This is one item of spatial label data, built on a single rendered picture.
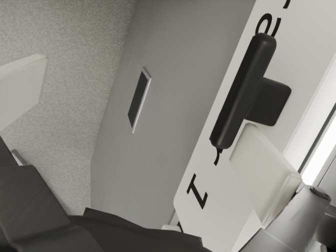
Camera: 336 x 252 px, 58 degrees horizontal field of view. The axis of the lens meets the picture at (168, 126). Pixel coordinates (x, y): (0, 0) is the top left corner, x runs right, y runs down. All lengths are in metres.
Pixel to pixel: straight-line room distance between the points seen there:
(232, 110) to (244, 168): 0.04
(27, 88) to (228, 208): 0.16
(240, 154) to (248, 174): 0.02
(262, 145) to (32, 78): 0.13
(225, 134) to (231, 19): 0.19
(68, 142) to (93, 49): 0.36
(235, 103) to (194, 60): 0.23
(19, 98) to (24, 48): 0.94
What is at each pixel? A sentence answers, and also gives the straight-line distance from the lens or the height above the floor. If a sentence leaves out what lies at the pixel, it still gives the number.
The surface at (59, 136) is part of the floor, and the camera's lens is 1.19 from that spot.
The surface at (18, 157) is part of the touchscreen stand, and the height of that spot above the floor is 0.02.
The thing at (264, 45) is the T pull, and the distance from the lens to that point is 0.18.
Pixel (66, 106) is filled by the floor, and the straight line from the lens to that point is 1.14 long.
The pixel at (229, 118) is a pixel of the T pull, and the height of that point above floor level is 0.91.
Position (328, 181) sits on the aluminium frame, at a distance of 0.19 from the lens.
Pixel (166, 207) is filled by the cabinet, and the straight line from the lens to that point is 0.39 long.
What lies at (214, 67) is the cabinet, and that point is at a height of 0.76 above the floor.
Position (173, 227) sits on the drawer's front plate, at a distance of 0.34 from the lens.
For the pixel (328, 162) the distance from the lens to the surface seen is 0.20.
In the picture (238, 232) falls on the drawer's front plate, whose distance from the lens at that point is 0.22.
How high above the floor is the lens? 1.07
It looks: 62 degrees down
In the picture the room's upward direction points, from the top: 150 degrees clockwise
